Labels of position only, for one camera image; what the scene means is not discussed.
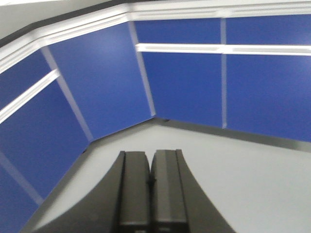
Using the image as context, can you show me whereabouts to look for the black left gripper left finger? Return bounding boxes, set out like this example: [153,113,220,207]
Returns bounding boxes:
[36,151,149,233]

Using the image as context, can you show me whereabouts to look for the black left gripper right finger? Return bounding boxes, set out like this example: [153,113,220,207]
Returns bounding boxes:
[151,150,234,233]

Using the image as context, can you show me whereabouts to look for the blue lab cabinet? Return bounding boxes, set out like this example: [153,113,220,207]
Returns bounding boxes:
[0,0,311,233]

